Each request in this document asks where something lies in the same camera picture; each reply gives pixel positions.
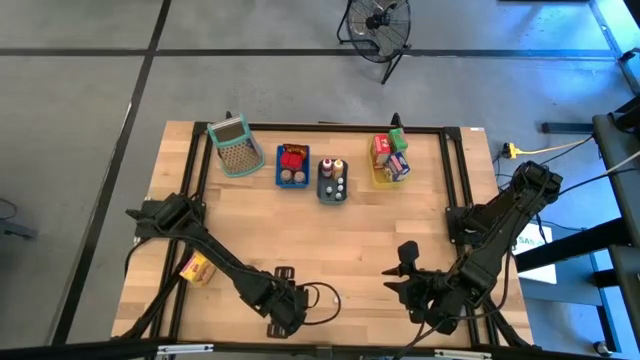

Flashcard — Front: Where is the green cereal box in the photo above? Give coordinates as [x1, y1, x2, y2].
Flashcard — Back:
[388, 127, 410, 154]

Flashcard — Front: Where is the black aluminium table frame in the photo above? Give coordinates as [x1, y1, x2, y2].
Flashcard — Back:
[119, 110, 536, 351]

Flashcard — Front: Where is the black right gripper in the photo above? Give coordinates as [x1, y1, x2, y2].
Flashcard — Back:
[381, 266, 454, 327]

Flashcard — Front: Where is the blue plastic bin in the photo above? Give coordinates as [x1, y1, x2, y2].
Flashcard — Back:
[274, 143, 311, 190]

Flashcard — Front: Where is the red box with grey end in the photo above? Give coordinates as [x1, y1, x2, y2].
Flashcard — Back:
[279, 151, 305, 172]

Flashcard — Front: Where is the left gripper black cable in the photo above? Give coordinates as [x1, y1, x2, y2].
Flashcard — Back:
[298, 281, 343, 327]

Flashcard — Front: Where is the white paper sign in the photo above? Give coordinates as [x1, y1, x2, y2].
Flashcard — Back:
[512, 219, 557, 285]

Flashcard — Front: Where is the black overhead frame beam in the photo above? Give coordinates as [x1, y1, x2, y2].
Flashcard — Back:
[0, 337, 640, 360]

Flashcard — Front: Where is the red Froot Loops cereal box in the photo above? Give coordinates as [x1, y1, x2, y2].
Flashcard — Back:
[372, 133, 394, 167]

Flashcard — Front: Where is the dark grey side table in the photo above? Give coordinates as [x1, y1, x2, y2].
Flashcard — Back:
[592, 94, 640, 236]

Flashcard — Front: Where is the black metal beam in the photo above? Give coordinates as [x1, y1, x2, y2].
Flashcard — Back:
[514, 217, 629, 274]

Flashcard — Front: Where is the blue metal frame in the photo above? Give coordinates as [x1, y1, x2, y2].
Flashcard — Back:
[519, 244, 640, 359]

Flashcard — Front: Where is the black floor bar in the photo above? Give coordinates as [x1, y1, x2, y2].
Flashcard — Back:
[541, 121, 596, 135]

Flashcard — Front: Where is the black floor fan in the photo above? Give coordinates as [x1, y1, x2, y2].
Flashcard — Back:
[335, 0, 414, 85]

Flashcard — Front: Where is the blue Frosted Flakes cereal box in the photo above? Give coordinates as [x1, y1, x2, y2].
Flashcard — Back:
[383, 151, 412, 183]

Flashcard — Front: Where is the grey chair base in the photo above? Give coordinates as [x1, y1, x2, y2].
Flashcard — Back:
[0, 219, 39, 242]

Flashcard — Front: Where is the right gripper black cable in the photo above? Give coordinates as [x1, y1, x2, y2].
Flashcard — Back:
[392, 319, 451, 360]

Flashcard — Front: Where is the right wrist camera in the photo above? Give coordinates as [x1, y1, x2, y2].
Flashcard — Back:
[398, 240, 420, 267]

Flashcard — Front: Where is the black floor cable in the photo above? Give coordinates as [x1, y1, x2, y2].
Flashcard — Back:
[557, 165, 640, 196]

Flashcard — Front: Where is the grey plastic bin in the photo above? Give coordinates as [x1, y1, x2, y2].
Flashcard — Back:
[316, 158, 350, 205]

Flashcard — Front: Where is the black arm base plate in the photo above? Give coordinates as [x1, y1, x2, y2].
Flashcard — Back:
[446, 207, 518, 248]
[127, 199, 206, 240]

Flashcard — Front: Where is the silver metal bracket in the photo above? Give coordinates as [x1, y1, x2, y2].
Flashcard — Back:
[433, 348, 494, 360]
[156, 343, 215, 357]

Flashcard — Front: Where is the white floor cable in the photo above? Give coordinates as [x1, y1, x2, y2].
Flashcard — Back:
[602, 149, 640, 176]

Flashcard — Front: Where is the yellow translucent plastic bin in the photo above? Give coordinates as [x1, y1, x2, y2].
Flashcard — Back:
[366, 134, 412, 191]

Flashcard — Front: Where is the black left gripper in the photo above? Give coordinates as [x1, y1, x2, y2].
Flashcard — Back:
[249, 266, 310, 340]

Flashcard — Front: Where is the yellow cereal box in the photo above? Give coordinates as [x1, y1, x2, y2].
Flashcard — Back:
[178, 251, 218, 288]

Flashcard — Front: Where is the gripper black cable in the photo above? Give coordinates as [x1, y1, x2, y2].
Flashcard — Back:
[392, 319, 451, 360]
[298, 281, 343, 327]

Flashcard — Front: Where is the yellow extension cord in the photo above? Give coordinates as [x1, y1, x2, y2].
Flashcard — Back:
[502, 135, 594, 160]

